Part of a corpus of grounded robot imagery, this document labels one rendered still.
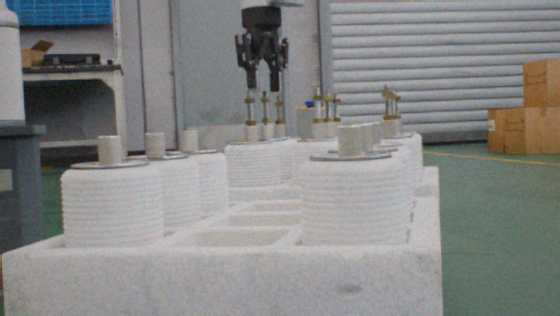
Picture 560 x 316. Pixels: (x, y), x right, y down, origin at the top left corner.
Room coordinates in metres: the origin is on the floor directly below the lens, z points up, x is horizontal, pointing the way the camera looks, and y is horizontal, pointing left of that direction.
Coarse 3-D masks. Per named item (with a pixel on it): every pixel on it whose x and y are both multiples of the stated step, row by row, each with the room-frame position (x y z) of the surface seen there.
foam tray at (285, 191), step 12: (432, 168) 1.43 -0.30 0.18; (420, 180) 1.24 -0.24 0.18; (432, 180) 1.17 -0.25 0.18; (228, 192) 1.18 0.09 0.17; (240, 192) 1.18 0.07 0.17; (252, 192) 1.17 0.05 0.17; (264, 192) 1.17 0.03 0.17; (276, 192) 1.16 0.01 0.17; (288, 192) 1.16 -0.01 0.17; (300, 192) 1.16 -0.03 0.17; (420, 192) 1.11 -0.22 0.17; (432, 192) 1.11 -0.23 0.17
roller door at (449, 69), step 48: (336, 0) 6.42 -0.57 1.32; (384, 0) 6.50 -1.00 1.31; (432, 0) 6.59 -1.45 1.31; (480, 0) 6.67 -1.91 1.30; (528, 0) 6.75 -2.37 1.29; (336, 48) 6.43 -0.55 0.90; (384, 48) 6.50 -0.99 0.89; (432, 48) 6.58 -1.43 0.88; (480, 48) 6.66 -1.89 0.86; (528, 48) 6.74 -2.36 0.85; (432, 96) 6.57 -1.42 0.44; (480, 96) 6.66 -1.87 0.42; (432, 144) 6.56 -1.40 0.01
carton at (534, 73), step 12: (540, 60) 4.70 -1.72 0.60; (552, 60) 4.62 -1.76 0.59; (528, 72) 4.83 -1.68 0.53; (540, 72) 4.69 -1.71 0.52; (552, 72) 4.62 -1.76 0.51; (528, 84) 4.84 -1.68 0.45; (540, 84) 4.70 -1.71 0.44; (552, 84) 4.62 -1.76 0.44; (528, 96) 4.84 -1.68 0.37; (540, 96) 4.70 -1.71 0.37; (552, 96) 4.62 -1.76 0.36
